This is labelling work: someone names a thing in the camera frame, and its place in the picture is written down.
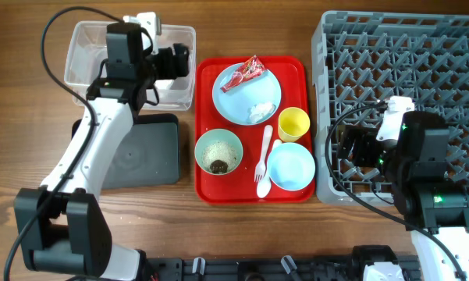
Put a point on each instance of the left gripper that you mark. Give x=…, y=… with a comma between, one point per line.
x=171, y=71

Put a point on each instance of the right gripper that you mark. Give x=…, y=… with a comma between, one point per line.
x=365, y=138

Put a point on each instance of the yellow plastic cup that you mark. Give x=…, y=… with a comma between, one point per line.
x=293, y=123

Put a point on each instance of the light blue bowl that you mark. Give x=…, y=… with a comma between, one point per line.
x=291, y=166

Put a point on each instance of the light blue plate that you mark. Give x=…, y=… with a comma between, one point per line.
x=235, y=104

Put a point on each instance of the green bowl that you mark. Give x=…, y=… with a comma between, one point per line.
x=212, y=136

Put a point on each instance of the red snack wrapper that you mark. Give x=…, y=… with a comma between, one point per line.
x=249, y=70

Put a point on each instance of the white rice pile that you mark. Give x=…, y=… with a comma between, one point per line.
x=220, y=150

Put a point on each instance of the white plastic fork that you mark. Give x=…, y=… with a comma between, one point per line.
x=260, y=168

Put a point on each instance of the small white tissue ball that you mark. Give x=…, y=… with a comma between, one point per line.
x=260, y=111

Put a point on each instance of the white plastic spoon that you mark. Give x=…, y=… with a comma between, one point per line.
x=264, y=185

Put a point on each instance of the brown food scrap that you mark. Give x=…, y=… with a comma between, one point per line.
x=219, y=167

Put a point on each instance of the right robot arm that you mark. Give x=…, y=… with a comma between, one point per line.
x=434, y=209

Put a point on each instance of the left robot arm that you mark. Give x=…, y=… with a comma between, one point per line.
x=60, y=225

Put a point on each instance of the clear plastic waste bin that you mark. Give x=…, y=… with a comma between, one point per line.
x=88, y=48

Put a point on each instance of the grey dishwasher rack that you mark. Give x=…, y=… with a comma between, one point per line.
x=359, y=58

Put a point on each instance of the black food waste tray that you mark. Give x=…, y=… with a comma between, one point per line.
x=124, y=153

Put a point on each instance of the red serving tray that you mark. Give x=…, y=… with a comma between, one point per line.
x=238, y=186

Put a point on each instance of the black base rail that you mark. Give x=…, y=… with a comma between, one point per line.
x=327, y=268

